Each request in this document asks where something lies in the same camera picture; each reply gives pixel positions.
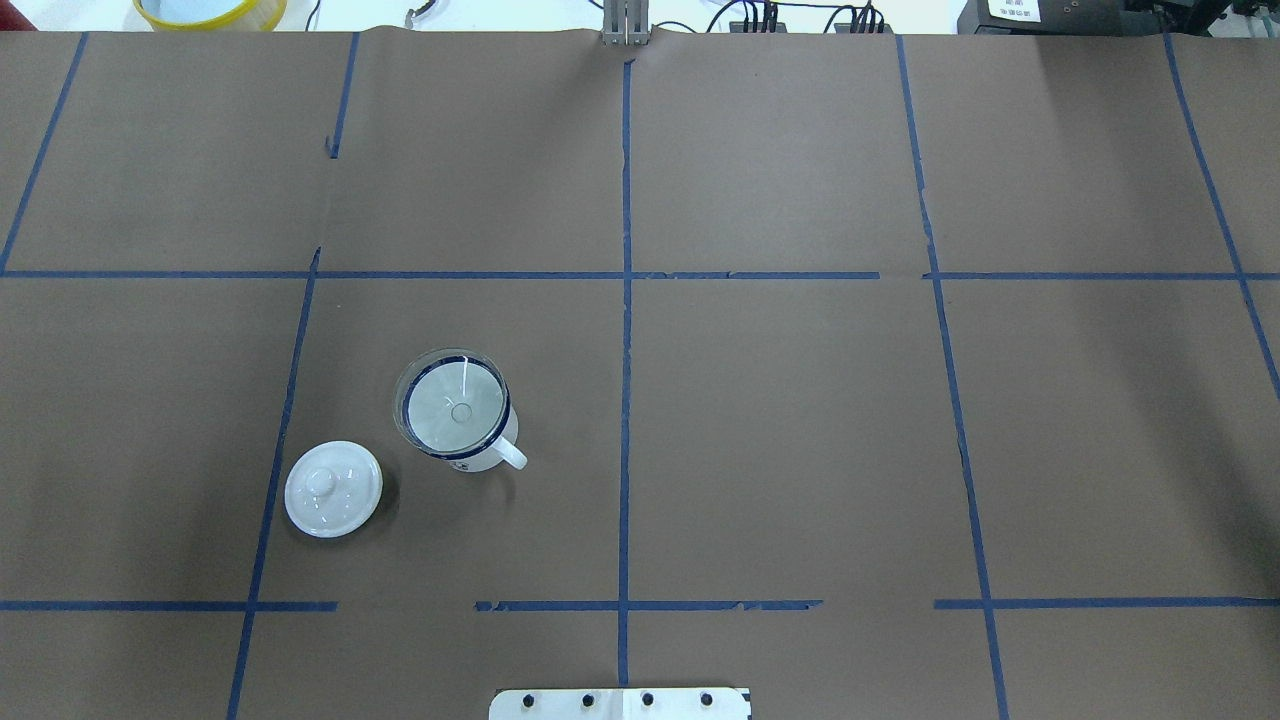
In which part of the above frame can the clear glass funnel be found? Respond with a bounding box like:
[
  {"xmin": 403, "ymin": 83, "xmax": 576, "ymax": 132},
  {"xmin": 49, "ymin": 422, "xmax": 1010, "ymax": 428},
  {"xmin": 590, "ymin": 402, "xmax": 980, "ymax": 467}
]
[{"xmin": 393, "ymin": 348, "xmax": 511, "ymax": 460}]

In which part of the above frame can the white ceramic lid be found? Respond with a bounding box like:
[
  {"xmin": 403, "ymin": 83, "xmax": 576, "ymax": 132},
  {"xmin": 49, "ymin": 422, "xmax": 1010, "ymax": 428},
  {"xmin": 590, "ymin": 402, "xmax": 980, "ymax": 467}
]
[{"xmin": 284, "ymin": 441, "xmax": 384, "ymax": 539}]

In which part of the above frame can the white enamel mug blue rim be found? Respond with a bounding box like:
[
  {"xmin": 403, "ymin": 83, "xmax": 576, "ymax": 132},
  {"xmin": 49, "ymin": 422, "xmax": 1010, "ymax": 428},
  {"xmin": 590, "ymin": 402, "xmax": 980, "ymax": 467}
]
[{"xmin": 401, "ymin": 355, "xmax": 529, "ymax": 474}]

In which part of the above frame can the yellow tape roll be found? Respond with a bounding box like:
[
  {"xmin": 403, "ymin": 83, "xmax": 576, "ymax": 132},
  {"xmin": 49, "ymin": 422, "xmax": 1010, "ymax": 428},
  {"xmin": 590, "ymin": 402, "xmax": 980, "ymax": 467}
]
[{"xmin": 132, "ymin": 0, "xmax": 289, "ymax": 32}]

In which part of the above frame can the aluminium frame post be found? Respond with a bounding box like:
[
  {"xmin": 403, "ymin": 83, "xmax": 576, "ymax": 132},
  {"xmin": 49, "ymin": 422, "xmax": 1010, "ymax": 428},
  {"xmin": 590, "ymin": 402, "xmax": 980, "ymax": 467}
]
[{"xmin": 596, "ymin": 0, "xmax": 652, "ymax": 46}]

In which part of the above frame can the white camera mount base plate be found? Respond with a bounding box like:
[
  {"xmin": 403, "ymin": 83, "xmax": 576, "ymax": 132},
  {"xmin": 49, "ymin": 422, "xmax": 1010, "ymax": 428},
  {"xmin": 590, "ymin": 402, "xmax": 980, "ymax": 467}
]
[{"xmin": 488, "ymin": 687, "xmax": 753, "ymax": 719}]

